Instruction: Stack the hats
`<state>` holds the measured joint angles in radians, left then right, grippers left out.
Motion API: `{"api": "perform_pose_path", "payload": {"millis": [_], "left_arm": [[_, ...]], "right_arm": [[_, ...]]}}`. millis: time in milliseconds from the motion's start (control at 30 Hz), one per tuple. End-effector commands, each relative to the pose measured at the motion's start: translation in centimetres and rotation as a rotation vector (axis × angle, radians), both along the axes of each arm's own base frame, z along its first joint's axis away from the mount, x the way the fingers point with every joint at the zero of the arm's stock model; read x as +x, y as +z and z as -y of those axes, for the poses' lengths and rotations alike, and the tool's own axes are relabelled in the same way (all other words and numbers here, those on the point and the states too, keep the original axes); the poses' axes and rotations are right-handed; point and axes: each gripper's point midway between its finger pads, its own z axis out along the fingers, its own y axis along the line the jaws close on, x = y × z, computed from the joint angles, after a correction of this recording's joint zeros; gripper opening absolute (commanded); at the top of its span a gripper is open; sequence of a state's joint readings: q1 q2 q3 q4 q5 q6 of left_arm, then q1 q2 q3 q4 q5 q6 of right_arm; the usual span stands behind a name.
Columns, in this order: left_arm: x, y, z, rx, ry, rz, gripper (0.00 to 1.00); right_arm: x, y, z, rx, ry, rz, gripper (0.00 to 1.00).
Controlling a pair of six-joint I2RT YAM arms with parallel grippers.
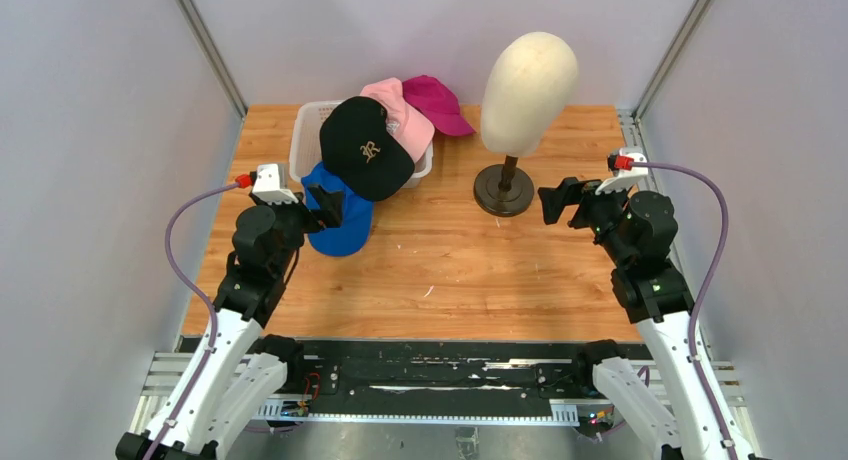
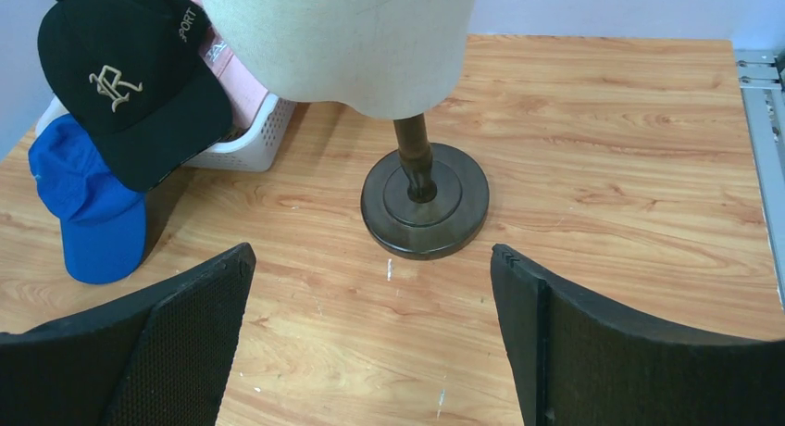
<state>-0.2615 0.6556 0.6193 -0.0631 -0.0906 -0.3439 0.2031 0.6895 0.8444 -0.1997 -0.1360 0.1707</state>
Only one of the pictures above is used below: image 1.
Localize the dark wooden mannequin stand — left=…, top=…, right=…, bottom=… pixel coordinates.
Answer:
left=473, top=156, right=535, bottom=217

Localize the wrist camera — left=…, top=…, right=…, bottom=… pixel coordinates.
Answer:
left=595, top=147, right=649, bottom=196
left=251, top=163, right=300, bottom=205

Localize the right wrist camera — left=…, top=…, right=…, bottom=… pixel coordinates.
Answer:
left=595, top=147, right=649, bottom=196

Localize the blue baseball cap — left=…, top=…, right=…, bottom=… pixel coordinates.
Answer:
left=302, top=162, right=374, bottom=257

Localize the magenta baseball cap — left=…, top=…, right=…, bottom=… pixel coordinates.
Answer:
left=402, top=75, right=476, bottom=137

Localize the black baseball cap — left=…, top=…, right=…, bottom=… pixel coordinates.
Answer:
left=319, top=96, right=414, bottom=202

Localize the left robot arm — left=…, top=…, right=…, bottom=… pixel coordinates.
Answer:
left=115, top=175, right=345, bottom=459

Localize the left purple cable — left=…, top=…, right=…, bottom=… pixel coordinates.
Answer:
left=142, top=173, right=254, bottom=460

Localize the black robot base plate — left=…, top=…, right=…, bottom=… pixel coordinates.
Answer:
left=278, top=339, right=607, bottom=418

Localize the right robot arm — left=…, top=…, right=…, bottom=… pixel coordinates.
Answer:
left=538, top=177, right=757, bottom=459

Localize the light pink baseball cap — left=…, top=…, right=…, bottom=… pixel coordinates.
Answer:
left=360, top=77, right=435, bottom=162

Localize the white plastic basket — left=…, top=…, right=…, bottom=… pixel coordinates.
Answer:
left=288, top=100, right=434, bottom=188

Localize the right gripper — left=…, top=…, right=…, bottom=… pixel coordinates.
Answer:
left=538, top=174, right=631, bottom=266

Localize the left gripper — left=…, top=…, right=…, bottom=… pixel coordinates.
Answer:
left=251, top=183, right=343, bottom=276

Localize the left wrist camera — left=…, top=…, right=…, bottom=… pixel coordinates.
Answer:
left=251, top=163, right=300, bottom=205

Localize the aluminium frame rail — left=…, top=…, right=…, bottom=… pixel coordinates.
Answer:
left=129, top=350, right=750, bottom=438

